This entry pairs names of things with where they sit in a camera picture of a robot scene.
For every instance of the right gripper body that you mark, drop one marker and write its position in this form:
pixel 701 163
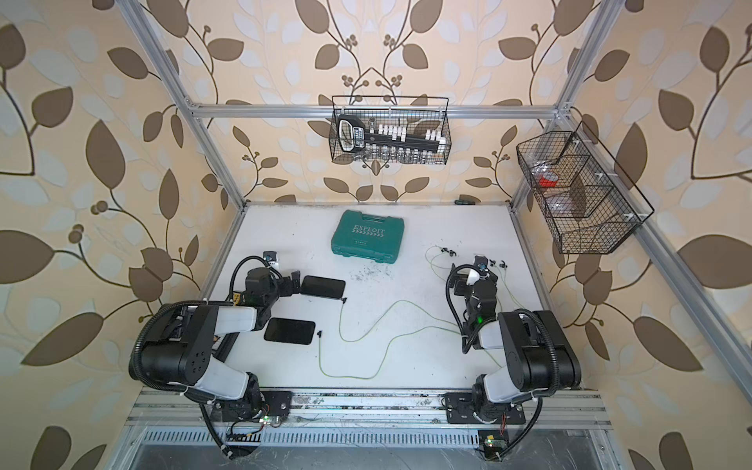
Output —
pixel 470 295

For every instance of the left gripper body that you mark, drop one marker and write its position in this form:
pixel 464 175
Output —
pixel 274 289

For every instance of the blue phone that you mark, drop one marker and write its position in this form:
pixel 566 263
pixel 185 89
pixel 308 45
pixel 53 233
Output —
pixel 323 287

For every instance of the black phone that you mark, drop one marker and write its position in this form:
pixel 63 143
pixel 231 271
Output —
pixel 290 331

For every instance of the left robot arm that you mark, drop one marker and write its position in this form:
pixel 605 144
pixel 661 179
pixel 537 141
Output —
pixel 182 348

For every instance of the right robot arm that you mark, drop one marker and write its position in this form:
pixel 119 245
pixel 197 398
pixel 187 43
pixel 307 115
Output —
pixel 538 359

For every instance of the green plastic tool case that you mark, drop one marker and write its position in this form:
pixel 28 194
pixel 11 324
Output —
pixel 368 237

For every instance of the red item in basket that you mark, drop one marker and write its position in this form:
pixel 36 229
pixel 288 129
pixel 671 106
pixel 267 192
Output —
pixel 546 178

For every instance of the black tool in basket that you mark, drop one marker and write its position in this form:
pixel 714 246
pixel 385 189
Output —
pixel 360 136

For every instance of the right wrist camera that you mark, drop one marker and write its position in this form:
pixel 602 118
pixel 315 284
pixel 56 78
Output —
pixel 481 263

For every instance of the right wire basket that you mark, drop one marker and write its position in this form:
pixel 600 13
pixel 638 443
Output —
pixel 596 205

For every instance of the wire basket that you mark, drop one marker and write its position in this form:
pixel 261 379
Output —
pixel 410 108
pixel 596 205

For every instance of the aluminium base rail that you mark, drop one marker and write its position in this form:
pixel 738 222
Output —
pixel 425 408

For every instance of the back wire basket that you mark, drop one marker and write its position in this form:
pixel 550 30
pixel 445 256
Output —
pixel 410 108

